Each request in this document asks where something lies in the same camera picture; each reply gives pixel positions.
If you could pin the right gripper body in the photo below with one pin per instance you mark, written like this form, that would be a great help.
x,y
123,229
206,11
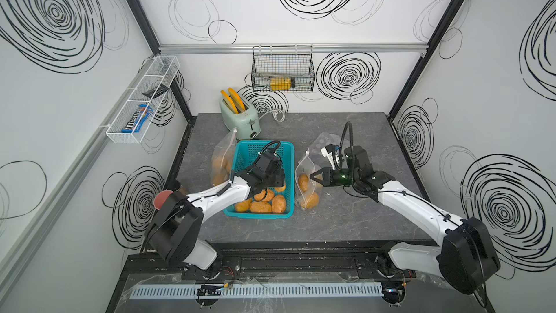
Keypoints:
x,y
343,177

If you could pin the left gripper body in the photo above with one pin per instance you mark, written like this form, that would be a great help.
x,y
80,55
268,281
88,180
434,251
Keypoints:
x,y
275,180

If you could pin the greenish potato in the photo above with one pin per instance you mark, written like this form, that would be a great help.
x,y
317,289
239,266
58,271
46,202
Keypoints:
x,y
303,183

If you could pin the clear zipper bag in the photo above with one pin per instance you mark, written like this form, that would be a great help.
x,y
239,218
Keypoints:
x,y
222,158

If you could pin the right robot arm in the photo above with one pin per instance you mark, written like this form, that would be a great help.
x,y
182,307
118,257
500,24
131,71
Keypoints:
x,y
463,253

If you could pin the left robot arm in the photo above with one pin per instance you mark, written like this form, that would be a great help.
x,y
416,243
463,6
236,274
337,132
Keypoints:
x,y
174,230

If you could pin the teal plastic basket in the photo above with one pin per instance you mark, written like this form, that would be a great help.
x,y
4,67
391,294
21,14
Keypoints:
x,y
245,154

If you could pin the reddish potato lower right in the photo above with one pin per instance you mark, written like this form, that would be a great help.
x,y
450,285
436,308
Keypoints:
x,y
279,204

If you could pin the mint green toaster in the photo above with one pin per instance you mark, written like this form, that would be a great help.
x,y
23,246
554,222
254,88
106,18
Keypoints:
x,y
246,123

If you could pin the right toast slice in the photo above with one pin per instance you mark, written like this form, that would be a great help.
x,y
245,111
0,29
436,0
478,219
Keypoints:
x,y
238,102

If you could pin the toast slice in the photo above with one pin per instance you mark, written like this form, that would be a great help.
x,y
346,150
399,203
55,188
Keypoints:
x,y
238,102
229,102

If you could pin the left toast slice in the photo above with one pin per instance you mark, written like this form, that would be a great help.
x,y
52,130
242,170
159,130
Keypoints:
x,y
229,102

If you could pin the yellow bottle in basket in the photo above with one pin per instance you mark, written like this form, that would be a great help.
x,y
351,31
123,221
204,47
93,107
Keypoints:
x,y
281,83

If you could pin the pink cup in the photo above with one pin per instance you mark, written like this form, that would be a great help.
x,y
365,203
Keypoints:
x,y
160,198

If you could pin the black remote control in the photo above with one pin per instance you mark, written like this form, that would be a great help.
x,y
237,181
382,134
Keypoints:
x,y
156,92

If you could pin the blue candy packet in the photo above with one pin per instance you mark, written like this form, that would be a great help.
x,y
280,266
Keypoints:
x,y
137,119

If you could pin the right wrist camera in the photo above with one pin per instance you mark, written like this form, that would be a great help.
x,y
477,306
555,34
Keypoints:
x,y
332,153

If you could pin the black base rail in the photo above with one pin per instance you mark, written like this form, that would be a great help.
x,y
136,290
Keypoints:
x,y
253,258

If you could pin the black wire wall basket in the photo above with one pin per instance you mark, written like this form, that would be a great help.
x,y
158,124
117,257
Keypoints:
x,y
295,65

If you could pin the white slotted cable duct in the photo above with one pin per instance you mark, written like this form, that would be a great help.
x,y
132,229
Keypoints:
x,y
257,290

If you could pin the aluminium wall rail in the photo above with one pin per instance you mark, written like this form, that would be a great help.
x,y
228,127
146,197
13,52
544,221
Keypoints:
x,y
246,48

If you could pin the white wire wall shelf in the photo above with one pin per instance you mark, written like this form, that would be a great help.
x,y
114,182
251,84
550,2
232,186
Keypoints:
x,y
154,71

